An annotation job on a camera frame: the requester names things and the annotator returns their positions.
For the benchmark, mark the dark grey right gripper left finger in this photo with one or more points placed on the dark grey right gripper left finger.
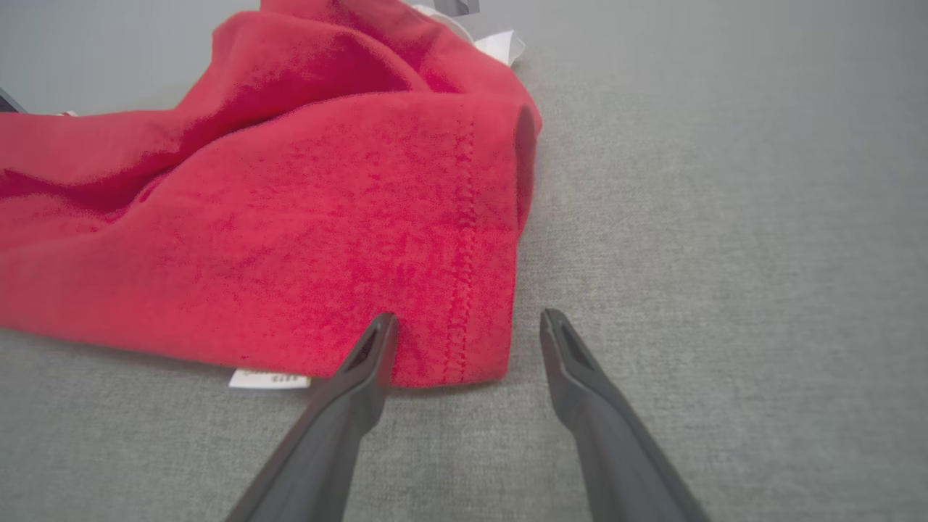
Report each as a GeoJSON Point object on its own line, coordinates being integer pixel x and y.
{"type": "Point", "coordinates": [326, 435]}

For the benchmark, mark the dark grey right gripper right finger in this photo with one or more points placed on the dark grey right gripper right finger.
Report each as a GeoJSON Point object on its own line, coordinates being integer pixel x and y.
{"type": "Point", "coordinates": [616, 449]}

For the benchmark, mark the red basketball jersey number 23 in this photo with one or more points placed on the red basketball jersey number 23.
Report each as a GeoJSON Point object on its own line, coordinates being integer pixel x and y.
{"type": "Point", "coordinates": [290, 217]}

